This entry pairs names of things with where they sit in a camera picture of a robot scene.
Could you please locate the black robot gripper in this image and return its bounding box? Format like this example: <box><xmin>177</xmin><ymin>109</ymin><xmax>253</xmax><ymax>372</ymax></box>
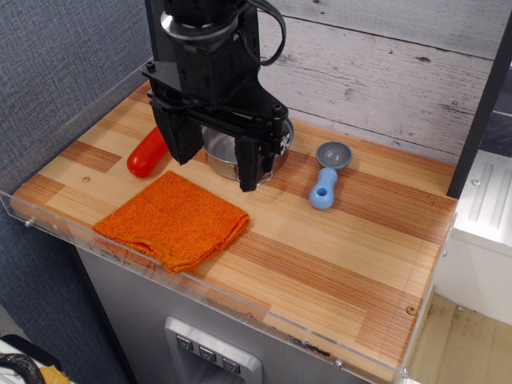
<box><xmin>142</xmin><ymin>11</ymin><xmax>288</xmax><ymax>192</ymax></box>

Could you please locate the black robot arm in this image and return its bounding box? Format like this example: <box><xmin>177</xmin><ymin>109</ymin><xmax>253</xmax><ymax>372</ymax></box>
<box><xmin>142</xmin><ymin>1</ymin><xmax>290</xmax><ymax>192</ymax></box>

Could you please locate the orange knitted cloth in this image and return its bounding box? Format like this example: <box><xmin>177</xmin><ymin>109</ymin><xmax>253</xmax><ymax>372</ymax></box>
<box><xmin>93</xmin><ymin>171</ymin><xmax>250</xmax><ymax>274</ymax></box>

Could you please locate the stainless steel pot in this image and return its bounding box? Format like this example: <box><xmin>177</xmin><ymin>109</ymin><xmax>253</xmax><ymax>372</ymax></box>
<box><xmin>202</xmin><ymin>118</ymin><xmax>295</xmax><ymax>186</ymax></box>

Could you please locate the blue grey toy scoop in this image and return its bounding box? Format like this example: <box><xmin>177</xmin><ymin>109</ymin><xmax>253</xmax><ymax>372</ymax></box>
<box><xmin>309</xmin><ymin>141</ymin><xmax>353</xmax><ymax>210</ymax></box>

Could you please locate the grey toy cabinet front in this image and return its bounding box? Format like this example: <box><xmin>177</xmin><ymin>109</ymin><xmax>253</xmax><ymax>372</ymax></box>
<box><xmin>75</xmin><ymin>246</ymin><xmax>385</xmax><ymax>384</ymax></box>

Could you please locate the clear acrylic table guard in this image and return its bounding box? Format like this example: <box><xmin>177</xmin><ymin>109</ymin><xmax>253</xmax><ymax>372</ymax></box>
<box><xmin>1</xmin><ymin>67</ymin><xmax>456</xmax><ymax>383</ymax></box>

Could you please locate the white toy appliance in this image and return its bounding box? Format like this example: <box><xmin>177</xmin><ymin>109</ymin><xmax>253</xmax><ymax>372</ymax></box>
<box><xmin>434</xmin><ymin>150</ymin><xmax>511</xmax><ymax>324</ymax></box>

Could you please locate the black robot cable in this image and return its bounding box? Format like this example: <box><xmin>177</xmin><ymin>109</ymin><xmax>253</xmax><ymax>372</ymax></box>
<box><xmin>243</xmin><ymin>0</ymin><xmax>287</xmax><ymax>67</ymax></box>

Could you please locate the black vertical frame post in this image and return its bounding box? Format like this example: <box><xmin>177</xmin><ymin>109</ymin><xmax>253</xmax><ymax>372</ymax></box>
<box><xmin>144</xmin><ymin>0</ymin><xmax>164</xmax><ymax>62</ymax></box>

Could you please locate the black right frame post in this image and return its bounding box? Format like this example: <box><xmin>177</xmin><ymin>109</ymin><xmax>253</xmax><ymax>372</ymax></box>
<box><xmin>446</xmin><ymin>15</ymin><xmax>511</xmax><ymax>198</ymax></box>

